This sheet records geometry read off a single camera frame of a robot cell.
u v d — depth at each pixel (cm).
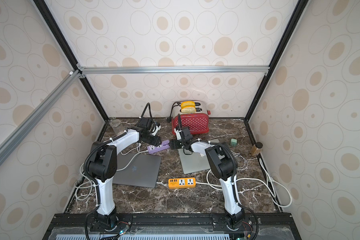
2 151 52
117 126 97
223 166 56
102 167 54
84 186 84
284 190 81
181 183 84
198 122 101
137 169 93
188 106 100
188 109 98
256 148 92
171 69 91
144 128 80
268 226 74
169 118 116
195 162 94
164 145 100
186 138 81
